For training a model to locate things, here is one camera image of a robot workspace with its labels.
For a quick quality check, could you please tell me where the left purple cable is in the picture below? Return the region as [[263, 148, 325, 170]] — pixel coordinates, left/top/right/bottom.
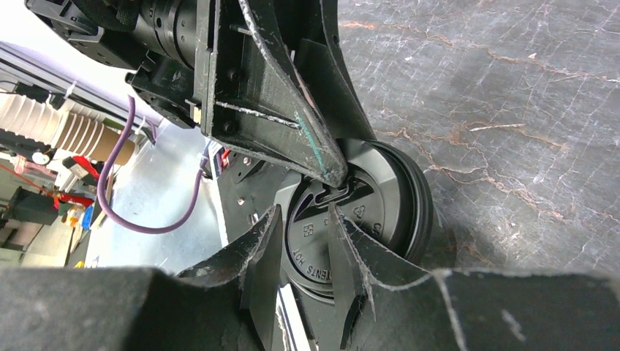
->
[[97, 94, 209, 236]]

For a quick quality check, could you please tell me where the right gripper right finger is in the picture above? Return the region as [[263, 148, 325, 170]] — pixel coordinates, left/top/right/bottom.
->
[[328, 204, 619, 350]]

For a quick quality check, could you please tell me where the paper cup stack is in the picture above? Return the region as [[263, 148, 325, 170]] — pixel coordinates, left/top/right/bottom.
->
[[1, 94, 120, 162]]

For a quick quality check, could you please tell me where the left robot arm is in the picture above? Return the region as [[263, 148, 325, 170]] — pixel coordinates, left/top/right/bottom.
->
[[26, 0, 374, 186]]

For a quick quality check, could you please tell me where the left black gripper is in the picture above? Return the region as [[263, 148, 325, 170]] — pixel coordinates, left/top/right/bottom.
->
[[126, 1, 376, 186]]

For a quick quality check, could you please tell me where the black paper coffee cup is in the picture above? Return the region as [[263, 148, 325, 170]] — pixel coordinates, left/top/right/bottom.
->
[[371, 141, 438, 265]]

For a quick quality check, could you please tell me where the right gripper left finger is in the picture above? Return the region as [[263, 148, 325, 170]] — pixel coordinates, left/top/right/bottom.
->
[[1, 205, 283, 350]]

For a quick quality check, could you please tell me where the black plastic cup lid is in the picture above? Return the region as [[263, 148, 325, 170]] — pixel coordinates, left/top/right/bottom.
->
[[279, 137, 427, 303]]

